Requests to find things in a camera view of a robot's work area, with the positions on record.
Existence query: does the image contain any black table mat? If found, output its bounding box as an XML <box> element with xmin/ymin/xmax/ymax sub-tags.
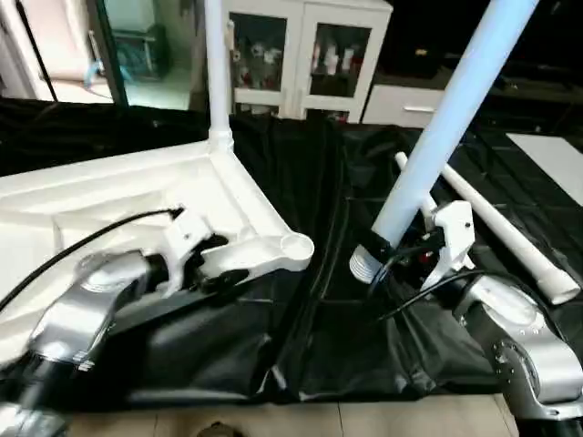
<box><xmin>0</xmin><ymin>96</ymin><xmax>583</xmax><ymax>406</ymax></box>

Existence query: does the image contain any white glass door cabinet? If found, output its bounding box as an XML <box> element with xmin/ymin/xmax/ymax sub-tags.
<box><xmin>223</xmin><ymin>0</ymin><xmax>394</xmax><ymax>123</ymax></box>

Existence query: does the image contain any teal plastic stool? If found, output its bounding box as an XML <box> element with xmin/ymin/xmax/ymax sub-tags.
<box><xmin>107</xmin><ymin>25</ymin><xmax>170</xmax><ymax>85</ymax></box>

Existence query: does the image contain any white plastic table top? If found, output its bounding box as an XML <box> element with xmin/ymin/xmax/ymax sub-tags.
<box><xmin>0</xmin><ymin>137</ymin><xmax>316</xmax><ymax>367</ymax></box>

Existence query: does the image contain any white drawer unit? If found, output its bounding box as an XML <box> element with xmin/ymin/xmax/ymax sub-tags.
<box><xmin>361</xmin><ymin>84</ymin><xmax>440</xmax><ymax>129</ymax></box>

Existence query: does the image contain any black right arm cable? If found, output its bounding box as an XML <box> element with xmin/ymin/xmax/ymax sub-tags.
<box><xmin>363</xmin><ymin>237</ymin><xmax>557</xmax><ymax>321</ymax></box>

